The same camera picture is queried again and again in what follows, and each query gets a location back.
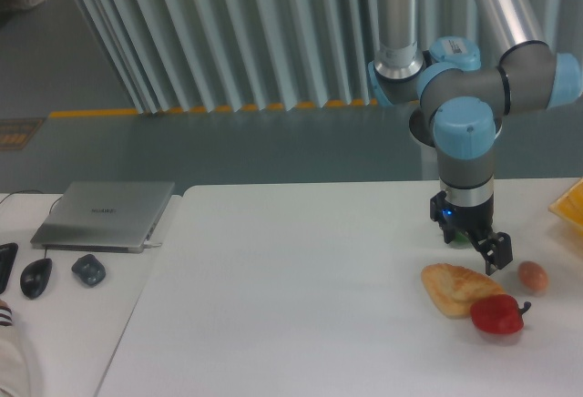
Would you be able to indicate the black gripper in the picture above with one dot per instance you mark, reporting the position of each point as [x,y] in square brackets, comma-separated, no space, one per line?
[475,223]

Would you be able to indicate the triangular golden bread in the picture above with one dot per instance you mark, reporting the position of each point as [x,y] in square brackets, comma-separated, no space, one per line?
[454,289]

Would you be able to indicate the red bell pepper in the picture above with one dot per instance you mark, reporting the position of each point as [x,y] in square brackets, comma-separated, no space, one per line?
[499,314]

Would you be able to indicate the black computer mouse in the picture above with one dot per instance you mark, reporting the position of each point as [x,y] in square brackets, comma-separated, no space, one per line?
[35,277]

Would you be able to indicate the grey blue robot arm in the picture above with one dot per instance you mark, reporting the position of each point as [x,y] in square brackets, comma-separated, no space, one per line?
[461,103]

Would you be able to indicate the white sleeved forearm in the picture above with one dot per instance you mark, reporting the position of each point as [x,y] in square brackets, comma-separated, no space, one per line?
[14,368]

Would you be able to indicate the green bell pepper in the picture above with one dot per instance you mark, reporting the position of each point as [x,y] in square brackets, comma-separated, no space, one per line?
[460,241]

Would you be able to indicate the brown egg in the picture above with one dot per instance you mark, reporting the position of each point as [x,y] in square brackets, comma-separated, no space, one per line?
[533,276]

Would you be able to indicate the yellow plastic basket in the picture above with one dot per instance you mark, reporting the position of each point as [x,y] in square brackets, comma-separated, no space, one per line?
[568,206]

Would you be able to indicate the grey folding partition screen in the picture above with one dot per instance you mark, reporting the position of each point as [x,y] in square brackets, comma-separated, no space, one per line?
[236,54]

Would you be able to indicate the silver closed laptop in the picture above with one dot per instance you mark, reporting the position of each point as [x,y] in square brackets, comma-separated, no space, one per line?
[105,216]

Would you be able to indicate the dark grey earbuds case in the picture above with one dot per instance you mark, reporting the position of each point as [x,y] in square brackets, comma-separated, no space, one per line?
[89,270]

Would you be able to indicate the black keyboard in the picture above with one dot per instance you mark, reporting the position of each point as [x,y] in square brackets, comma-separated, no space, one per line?
[8,254]

